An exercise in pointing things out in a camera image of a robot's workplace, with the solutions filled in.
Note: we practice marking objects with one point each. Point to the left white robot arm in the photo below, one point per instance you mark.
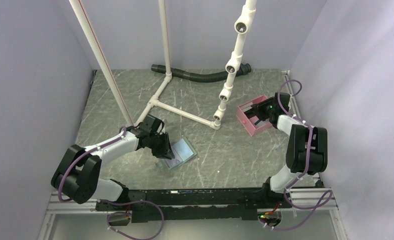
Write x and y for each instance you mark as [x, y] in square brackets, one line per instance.
[77, 177]

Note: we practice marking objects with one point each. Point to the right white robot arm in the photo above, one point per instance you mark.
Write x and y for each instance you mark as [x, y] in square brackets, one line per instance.
[307, 149]

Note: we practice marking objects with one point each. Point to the pink plastic card tray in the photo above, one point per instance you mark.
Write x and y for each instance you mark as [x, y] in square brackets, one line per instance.
[250, 121]

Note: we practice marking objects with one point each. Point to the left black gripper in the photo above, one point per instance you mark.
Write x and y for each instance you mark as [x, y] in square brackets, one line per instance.
[165, 151]

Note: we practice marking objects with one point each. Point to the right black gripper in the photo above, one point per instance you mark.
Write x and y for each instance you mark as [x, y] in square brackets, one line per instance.
[259, 108]

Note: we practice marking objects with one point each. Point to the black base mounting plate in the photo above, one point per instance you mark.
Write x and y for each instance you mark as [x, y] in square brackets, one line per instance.
[244, 203]

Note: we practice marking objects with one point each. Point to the white PVC pipe frame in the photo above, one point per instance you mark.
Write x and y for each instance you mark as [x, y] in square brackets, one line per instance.
[242, 26]

